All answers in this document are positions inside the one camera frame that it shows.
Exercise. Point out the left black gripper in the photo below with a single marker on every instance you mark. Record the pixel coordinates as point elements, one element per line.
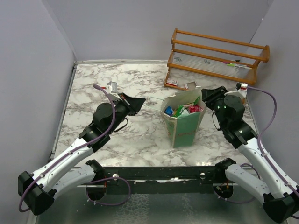
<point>133,104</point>

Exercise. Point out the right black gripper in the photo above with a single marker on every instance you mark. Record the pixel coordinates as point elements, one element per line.
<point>209,96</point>

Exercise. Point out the green white paper bag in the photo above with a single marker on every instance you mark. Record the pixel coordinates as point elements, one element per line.
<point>182,130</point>

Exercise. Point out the green snack packet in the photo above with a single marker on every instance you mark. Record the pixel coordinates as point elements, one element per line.
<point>182,109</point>

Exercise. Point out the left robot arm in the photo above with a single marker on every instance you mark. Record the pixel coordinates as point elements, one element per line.
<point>39,189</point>

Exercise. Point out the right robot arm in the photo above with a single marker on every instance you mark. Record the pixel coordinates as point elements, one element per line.
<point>276,191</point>

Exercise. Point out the red snack packet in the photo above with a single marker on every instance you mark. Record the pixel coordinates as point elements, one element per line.
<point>194,108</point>

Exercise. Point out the open white small box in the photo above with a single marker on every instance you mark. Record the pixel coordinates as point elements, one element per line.
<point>191,85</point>

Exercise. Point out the markers on shelf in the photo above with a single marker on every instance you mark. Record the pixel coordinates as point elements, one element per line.
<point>235,65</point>

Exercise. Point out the red white small box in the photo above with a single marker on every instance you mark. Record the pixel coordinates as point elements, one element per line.
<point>172,82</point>

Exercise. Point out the wooden shelf rack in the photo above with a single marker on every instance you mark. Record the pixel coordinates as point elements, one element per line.
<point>204,54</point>

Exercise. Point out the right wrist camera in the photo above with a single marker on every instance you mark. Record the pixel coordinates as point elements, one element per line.
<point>241,91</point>

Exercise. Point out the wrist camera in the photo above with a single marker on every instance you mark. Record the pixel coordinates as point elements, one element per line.
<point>241,91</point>
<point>111,89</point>

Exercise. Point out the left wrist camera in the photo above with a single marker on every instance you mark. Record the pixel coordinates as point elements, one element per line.
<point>111,89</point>

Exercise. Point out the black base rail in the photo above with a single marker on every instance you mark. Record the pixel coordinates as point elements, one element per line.
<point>158,180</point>

